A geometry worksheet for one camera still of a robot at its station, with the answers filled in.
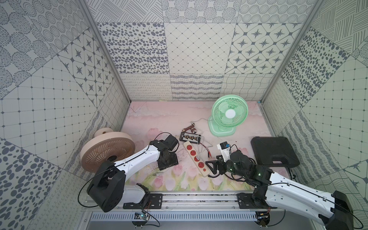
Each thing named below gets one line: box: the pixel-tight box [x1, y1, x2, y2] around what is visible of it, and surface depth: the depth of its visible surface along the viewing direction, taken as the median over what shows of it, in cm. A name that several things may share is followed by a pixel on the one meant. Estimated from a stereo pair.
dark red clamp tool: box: [182, 122, 197, 135], surface depth 103 cm
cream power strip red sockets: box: [183, 140, 211, 178], surface depth 89 cm
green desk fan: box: [207, 94, 249, 138], surface depth 85 cm
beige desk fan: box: [80, 127, 136, 173], surface depth 63 cm
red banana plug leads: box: [199, 142, 213, 160], surface depth 94 cm
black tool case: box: [250, 136, 300, 168], surface depth 90 cm
